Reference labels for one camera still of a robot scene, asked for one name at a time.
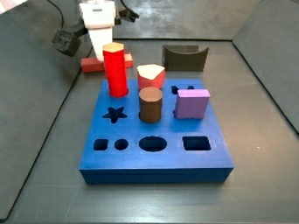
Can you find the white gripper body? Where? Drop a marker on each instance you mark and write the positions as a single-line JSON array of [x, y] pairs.
[[99, 14]]

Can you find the red rectangular block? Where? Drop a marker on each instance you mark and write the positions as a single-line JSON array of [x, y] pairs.
[[93, 65]]

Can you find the black curved fixture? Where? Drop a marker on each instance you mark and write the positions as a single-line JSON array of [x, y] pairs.
[[185, 58]]

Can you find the blue shape sorter board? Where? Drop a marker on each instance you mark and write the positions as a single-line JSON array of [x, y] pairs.
[[173, 151]]

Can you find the red tall cylinder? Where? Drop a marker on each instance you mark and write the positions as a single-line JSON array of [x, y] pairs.
[[115, 69]]

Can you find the red pentagon block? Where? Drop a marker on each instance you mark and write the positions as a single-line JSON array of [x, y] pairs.
[[150, 76]]

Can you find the brown cylinder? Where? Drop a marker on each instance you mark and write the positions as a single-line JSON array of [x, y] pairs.
[[150, 104]]

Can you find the purple rectangular block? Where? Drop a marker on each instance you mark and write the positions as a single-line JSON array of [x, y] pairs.
[[192, 103]]

